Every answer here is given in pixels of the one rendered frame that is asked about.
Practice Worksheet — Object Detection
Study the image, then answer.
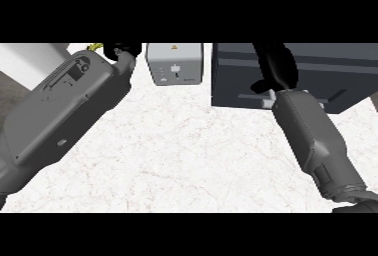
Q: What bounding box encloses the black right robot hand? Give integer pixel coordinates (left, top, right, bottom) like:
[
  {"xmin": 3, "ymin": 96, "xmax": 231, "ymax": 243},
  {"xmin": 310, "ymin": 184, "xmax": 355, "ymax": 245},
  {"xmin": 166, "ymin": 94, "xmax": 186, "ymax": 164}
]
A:
[{"xmin": 250, "ymin": 42, "xmax": 300, "ymax": 94}]

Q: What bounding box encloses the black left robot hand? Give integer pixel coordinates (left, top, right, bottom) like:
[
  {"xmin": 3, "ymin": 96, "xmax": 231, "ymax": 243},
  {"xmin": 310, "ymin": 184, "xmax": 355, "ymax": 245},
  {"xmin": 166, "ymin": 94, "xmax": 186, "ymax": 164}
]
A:
[{"xmin": 104, "ymin": 42, "xmax": 143, "ymax": 62}]

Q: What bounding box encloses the dark grey appliance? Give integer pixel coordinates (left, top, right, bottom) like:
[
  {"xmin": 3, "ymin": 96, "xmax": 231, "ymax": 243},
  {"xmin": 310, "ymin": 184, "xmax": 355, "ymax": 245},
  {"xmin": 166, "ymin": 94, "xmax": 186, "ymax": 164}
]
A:
[{"xmin": 211, "ymin": 42, "xmax": 378, "ymax": 115}]

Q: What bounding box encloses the silver toaster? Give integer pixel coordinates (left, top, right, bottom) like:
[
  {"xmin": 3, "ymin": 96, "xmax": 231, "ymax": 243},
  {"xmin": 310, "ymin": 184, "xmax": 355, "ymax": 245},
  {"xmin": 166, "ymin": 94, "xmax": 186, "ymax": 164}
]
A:
[{"xmin": 145, "ymin": 42, "xmax": 205, "ymax": 87}]

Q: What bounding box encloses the yellow object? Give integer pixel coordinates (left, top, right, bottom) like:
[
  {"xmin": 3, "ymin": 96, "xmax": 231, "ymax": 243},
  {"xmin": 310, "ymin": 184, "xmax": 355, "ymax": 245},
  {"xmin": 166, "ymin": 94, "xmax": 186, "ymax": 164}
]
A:
[{"xmin": 86, "ymin": 42, "xmax": 107, "ymax": 52}]

